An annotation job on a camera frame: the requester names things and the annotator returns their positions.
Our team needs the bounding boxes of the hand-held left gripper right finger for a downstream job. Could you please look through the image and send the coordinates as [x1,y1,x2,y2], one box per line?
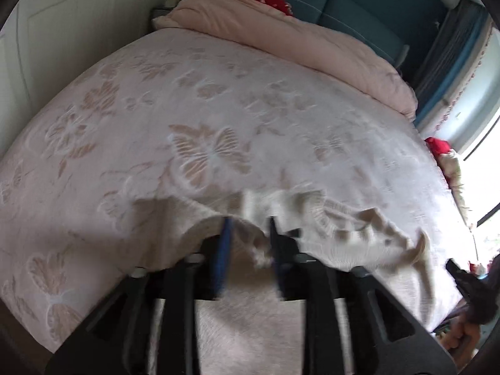
[269,217,458,375]

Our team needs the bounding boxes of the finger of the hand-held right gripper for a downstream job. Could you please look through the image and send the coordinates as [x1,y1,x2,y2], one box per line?
[445,258,478,301]

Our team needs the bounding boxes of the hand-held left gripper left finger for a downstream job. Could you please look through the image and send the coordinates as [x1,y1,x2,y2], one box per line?
[45,217,235,375]

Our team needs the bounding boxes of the cream knitted sweater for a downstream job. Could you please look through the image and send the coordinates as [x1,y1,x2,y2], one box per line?
[133,189,438,375]

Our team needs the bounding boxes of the person's right hand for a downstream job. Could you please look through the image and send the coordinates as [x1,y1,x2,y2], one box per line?
[447,308,482,365]

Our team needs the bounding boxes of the plain red cloth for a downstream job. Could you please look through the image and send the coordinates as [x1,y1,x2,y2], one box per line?
[425,137,453,158]

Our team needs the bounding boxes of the window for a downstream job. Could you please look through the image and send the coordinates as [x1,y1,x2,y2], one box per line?
[459,23,500,243]

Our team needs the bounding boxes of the bed with floral pink cover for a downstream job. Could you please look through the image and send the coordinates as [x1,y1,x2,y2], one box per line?
[0,27,477,356]

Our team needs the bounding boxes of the grey blue curtain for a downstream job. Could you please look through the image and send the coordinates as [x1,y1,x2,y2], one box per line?
[410,0,491,126]

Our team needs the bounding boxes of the pink duvet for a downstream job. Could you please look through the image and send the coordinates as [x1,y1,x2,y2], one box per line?
[152,0,418,122]

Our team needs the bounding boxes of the teal padded headboard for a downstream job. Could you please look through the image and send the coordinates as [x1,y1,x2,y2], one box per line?
[219,0,411,69]

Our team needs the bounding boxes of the white wardrobe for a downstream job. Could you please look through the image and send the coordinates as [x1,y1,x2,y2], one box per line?
[0,0,181,104]

